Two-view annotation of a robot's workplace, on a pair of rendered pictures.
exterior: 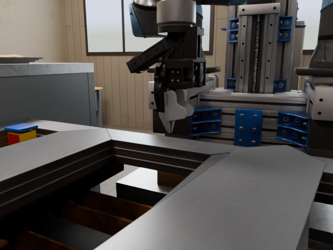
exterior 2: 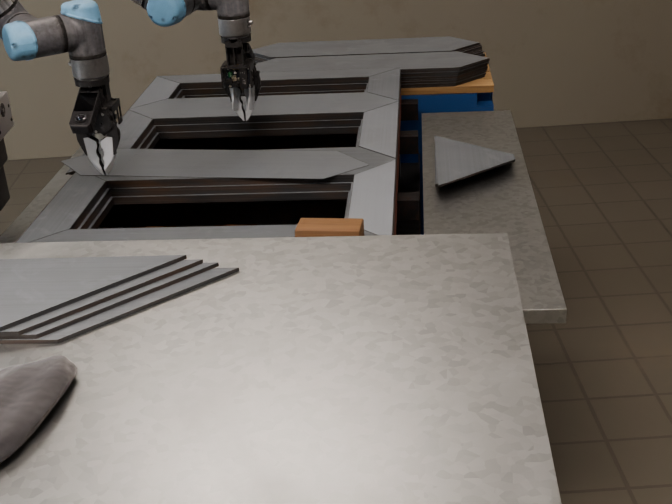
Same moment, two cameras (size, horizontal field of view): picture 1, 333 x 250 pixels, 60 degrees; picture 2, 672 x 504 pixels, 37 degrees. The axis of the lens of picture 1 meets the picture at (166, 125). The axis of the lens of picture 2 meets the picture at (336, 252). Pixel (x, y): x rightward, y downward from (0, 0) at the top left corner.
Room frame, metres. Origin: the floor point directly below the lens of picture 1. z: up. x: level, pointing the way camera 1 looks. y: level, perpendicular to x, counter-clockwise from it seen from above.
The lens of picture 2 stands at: (0.89, 2.04, 1.66)
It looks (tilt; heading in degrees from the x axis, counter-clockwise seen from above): 26 degrees down; 248
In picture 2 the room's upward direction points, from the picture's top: 4 degrees counter-clockwise
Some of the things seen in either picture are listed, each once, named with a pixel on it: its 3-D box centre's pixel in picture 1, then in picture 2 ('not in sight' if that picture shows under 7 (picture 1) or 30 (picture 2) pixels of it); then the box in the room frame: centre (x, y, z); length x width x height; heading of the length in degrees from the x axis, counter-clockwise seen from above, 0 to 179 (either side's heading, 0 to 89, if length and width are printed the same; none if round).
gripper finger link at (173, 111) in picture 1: (174, 112); (111, 151); (0.57, -0.02, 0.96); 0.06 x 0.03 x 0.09; 63
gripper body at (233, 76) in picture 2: not in sight; (237, 61); (0.22, -0.18, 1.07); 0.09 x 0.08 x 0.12; 63
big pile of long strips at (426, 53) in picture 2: not in sight; (364, 63); (-0.40, -0.84, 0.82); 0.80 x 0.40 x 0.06; 153
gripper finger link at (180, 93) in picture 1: (180, 110); (97, 152); (0.60, -0.03, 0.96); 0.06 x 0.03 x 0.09; 63
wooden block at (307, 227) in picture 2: not in sight; (329, 236); (0.28, 0.49, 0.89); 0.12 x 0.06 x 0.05; 148
